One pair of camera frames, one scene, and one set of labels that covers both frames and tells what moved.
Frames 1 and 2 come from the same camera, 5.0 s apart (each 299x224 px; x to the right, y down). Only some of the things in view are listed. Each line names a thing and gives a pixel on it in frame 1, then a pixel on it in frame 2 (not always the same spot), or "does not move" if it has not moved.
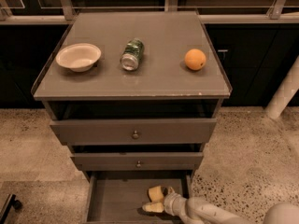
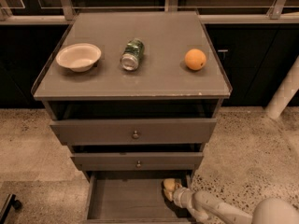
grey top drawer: (136, 132) does not move
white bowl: (78, 57) does not move
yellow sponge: (156, 193) -> (169, 184)
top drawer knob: (135, 135) does not move
